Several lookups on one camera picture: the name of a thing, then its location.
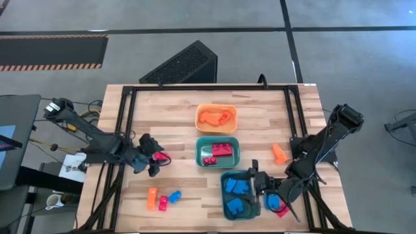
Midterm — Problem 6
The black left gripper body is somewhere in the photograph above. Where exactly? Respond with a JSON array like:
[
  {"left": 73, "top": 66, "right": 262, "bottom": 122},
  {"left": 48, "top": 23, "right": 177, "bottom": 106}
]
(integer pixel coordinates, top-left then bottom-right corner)
[{"left": 125, "top": 146, "right": 154, "bottom": 173}]

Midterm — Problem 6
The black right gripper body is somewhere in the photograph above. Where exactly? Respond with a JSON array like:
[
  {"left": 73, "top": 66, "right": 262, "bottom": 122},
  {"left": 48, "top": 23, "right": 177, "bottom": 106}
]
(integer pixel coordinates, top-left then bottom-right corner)
[{"left": 253, "top": 171, "right": 282, "bottom": 196}]

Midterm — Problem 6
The blue toy block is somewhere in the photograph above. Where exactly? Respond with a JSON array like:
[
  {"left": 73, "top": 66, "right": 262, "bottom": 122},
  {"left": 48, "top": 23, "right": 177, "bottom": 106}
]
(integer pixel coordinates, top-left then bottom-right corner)
[
  {"left": 168, "top": 190, "right": 182, "bottom": 205},
  {"left": 224, "top": 177, "right": 237, "bottom": 193},
  {"left": 234, "top": 179, "right": 250, "bottom": 195},
  {"left": 263, "top": 194, "right": 281, "bottom": 211},
  {"left": 226, "top": 197, "right": 245, "bottom": 216}
]

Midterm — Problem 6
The large red toy block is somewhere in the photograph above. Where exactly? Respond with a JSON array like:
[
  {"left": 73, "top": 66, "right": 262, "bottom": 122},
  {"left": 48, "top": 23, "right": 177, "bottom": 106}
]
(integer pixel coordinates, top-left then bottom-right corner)
[{"left": 211, "top": 142, "right": 234, "bottom": 157}]

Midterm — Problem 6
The orange toy block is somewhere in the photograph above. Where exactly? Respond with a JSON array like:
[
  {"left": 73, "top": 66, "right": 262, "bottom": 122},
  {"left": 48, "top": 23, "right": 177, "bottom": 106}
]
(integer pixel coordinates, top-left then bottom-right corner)
[
  {"left": 218, "top": 110, "right": 233, "bottom": 126},
  {"left": 198, "top": 110, "right": 222, "bottom": 127},
  {"left": 146, "top": 187, "right": 159, "bottom": 211},
  {"left": 271, "top": 142, "right": 289, "bottom": 166}
]

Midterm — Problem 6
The green plastic bin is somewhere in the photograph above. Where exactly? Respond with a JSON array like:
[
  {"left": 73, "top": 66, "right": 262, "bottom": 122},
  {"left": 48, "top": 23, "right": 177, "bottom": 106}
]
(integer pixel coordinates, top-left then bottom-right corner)
[{"left": 195, "top": 136, "right": 241, "bottom": 169}]

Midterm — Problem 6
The blue-grey plastic bin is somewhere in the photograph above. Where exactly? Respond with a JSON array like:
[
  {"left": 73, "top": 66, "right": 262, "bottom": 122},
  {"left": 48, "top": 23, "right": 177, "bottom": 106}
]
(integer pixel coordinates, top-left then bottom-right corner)
[{"left": 220, "top": 169, "right": 262, "bottom": 221}]

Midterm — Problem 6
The yellow-orange plastic bin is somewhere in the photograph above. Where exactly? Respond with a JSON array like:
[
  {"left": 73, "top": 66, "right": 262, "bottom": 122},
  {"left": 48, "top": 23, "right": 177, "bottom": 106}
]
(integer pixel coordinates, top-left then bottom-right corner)
[{"left": 194, "top": 103, "right": 239, "bottom": 136}]

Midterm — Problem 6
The white paper sheet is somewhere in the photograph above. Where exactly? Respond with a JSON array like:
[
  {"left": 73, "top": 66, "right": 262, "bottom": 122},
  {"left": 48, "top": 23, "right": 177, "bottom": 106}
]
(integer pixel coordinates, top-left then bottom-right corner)
[{"left": 58, "top": 152, "right": 88, "bottom": 183}]

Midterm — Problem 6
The black mesh computer case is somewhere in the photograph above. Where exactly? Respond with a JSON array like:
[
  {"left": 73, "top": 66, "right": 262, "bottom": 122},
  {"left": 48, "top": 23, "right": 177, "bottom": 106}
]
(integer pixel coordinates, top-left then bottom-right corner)
[{"left": 138, "top": 40, "right": 218, "bottom": 85}]

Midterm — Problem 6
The white mug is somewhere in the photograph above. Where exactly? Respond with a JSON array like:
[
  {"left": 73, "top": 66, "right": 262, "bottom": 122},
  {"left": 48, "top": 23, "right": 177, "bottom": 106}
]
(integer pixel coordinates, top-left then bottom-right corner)
[{"left": 45, "top": 193, "right": 66, "bottom": 211}]

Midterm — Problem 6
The dark grey side table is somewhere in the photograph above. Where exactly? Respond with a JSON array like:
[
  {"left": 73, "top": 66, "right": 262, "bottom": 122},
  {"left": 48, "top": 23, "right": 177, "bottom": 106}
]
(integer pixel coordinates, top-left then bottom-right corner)
[{"left": 0, "top": 94, "right": 42, "bottom": 191}]

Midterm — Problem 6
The blue screen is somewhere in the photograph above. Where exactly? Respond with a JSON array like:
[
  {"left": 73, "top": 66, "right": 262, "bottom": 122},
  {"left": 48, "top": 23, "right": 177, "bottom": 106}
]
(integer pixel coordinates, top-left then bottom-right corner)
[{"left": 0, "top": 125, "right": 16, "bottom": 172}]

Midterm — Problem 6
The hazard-striped black floor mat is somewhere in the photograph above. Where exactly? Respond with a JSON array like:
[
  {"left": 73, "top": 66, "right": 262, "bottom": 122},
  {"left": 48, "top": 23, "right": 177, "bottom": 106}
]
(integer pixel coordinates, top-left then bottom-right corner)
[{"left": 0, "top": 34, "right": 110, "bottom": 72}]

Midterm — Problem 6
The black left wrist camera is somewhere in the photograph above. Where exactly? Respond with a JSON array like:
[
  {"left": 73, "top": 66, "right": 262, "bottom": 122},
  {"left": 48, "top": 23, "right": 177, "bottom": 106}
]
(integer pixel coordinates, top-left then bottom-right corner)
[{"left": 138, "top": 133, "right": 163, "bottom": 149}]

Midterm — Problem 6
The yellow cable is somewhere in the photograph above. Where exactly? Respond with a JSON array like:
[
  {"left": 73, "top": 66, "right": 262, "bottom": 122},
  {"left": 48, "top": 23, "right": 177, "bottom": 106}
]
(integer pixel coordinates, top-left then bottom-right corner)
[{"left": 29, "top": 109, "right": 101, "bottom": 153}]

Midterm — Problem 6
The black aluminium table frame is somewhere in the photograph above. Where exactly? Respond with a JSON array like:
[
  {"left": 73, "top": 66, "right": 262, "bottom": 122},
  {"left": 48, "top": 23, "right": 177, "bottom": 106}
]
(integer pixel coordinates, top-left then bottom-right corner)
[{"left": 73, "top": 83, "right": 354, "bottom": 234}]

